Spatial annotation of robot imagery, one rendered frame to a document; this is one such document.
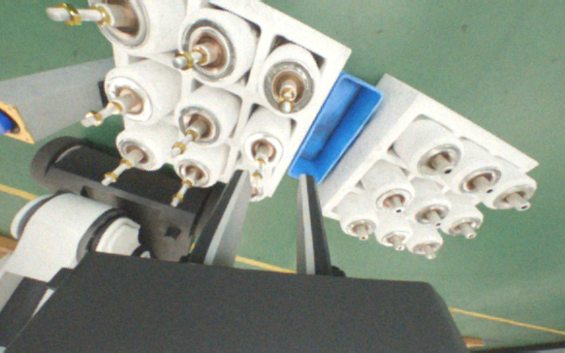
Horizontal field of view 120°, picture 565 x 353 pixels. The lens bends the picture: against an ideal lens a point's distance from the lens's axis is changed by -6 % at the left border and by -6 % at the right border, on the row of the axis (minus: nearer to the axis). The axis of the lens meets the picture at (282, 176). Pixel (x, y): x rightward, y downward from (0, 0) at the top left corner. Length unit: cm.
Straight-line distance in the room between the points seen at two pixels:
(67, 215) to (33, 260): 10
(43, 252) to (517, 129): 127
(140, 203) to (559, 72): 124
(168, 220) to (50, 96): 42
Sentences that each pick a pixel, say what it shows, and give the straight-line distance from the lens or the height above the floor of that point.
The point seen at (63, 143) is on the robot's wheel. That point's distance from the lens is 91.
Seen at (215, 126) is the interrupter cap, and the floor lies 25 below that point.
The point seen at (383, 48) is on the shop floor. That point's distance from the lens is 58.
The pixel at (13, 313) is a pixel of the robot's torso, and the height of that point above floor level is 51.
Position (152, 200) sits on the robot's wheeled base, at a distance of 72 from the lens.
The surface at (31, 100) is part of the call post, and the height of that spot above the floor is 29.
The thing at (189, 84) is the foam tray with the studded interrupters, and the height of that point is 18.
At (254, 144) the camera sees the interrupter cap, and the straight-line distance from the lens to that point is 34.
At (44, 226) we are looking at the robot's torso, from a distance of 61.
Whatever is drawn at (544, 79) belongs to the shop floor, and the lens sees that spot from 86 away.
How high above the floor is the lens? 54
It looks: 49 degrees down
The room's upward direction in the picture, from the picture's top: 174 degrees counter-clockwise
